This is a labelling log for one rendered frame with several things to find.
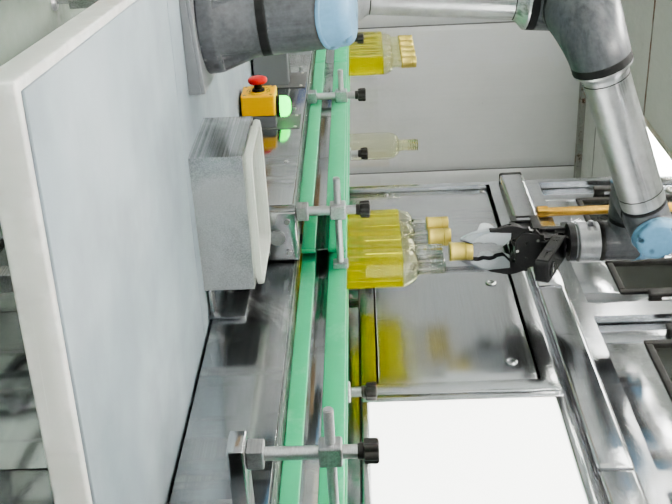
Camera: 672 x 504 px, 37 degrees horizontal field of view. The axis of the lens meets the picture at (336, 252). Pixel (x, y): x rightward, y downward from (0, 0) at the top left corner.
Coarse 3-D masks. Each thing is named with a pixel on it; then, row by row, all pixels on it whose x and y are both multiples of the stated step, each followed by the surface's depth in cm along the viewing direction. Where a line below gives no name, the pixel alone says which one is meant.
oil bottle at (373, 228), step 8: (352, 224) 191; (360, 224) 191; (368, 224) 190; (376, 224) 190; (384, 224) 190; (392, 224) 190; (400, 224) 190; (408, 224) 190; (352, 232) 188; (360, 232) 188; (368, 232) 188; (376, 232) 187; (384, 232) 187; (392, 232) 187; (400, 232) 187; (408, 232) 188
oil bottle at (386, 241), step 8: (352, 240) 185; (360, 240) 185; (368, 240) 185; (376, 240) 185; (384, 240) 185; (392, 240) 184; (400, 240) 184; (408, 240) 185; (352, 248) 183; (360, 248) 183; (368, 248) 182; (376, 248) 182; (384, 248) 182; (408, 248) 183; (416, 248) 184; (416, 256) 184
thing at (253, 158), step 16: (256, 128) 152; (256, 144) 159; (256, 160) 160; (256, 176) 162; (256, 192) 163; (256, 208) 147; (256, 224) 148; (256, 240) 149; (256, 256) 150; (256, 272) 152
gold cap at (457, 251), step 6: (450, 246) 184; (456, 246) 184; (462, 246) 184; (468, 246) 184; (450, 252) 184; (456, 252) 184; (462, 252) 184; (468, 252) 184; (450, 258) 184; (456, 258) 184; (462, 258) 184; (468, 258) 184
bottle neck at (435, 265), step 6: (432, 258) 180; (438, 258) 180; (444, 258) 180; (420, 264) 179; (426, 264) 179; (432, 264) 179; (438, 264) 179; (444, 264) 179; (420, 270) 179; (426, 270) 179; (432, 270) 179; (438, 270) 179; (444, 270) 179
